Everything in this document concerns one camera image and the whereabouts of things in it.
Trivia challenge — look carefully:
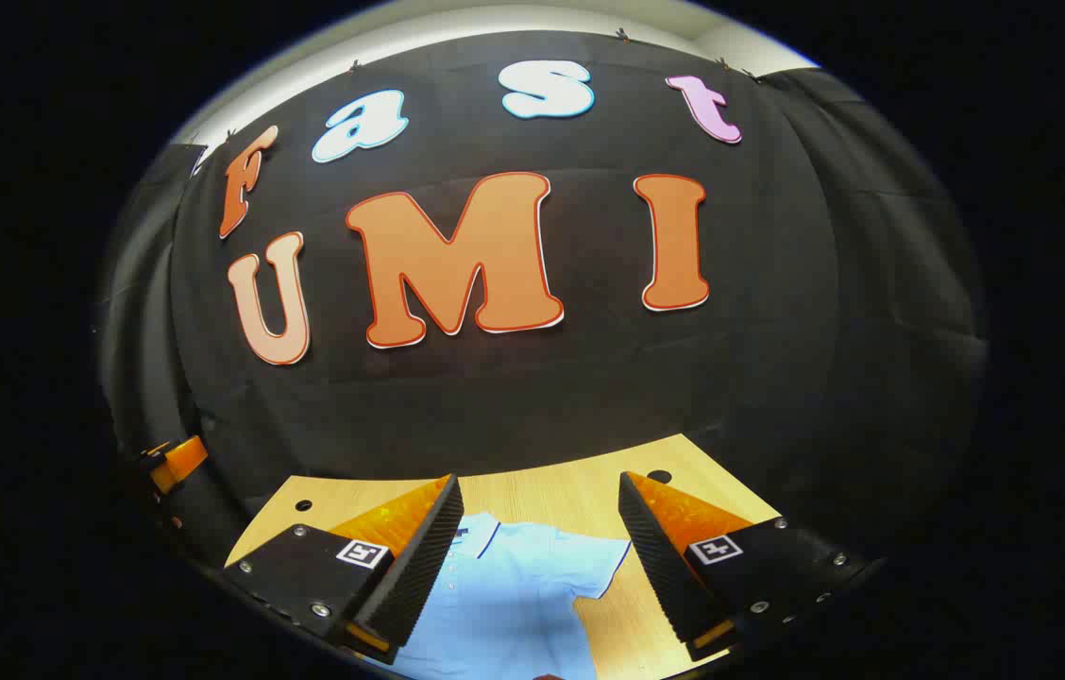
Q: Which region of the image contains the light blue T-shirt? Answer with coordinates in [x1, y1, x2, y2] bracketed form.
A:
[391, 512, 633, 680]

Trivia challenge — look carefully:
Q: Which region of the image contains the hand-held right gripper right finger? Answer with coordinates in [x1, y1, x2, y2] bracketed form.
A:
[617, 471, 885, 664]

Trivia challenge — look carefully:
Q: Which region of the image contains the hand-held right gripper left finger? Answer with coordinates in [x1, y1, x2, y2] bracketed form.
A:
[224, 474, 465, 665]

